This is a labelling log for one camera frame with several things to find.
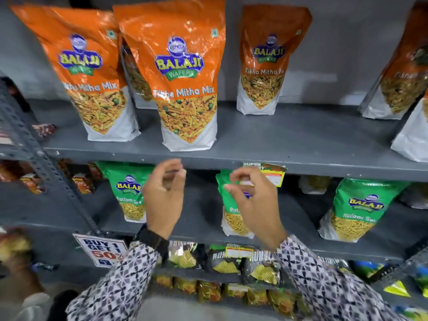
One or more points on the grey slotted shelf upright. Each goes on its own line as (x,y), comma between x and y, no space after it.
(36,153)

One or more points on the orange snack mix packet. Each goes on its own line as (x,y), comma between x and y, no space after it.
(184,83)
(90,80)
(401,83)
(266,63)
(138,83)
(413,137)

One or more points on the yellow shelf price label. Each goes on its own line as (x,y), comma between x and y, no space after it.
(239,252)

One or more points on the person's left thumb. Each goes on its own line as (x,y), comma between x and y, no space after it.
(180,183)

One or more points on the person's right forearm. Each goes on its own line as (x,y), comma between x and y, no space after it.
(327,287)

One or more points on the green snack packet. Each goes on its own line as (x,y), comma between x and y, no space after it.
(128,190)
(361,207)
(230,217)

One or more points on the person's left forearm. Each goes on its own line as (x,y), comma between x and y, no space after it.
(123,284)

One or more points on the white offer sign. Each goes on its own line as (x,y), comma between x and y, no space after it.
(100,250)

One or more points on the black chips packet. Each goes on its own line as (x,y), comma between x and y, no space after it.
(264,270)
(225,265)
(184,255)

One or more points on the row of small yellow packets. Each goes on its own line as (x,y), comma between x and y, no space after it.
(230,292)

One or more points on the person's left hand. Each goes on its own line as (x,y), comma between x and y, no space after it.
(162,207)

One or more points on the dark patterned snack packet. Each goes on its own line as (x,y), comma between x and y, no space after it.
(45,130)

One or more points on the brown snack packets group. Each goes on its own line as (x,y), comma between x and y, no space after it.
(20,178)

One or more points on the pale yellow snack packet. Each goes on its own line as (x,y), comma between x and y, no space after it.
(416,196)
(314,184)

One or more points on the green and yellow price tag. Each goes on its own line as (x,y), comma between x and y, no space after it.
(272,173)

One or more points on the person's right hand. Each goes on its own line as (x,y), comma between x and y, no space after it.
(260,213)

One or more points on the person's right thumb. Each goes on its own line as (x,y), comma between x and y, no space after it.
(235,193)

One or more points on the blue and green chips packet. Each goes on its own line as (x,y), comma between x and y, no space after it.
(398,280)

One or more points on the grey metal shelf board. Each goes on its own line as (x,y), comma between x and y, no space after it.
(294,140)
(200,210)

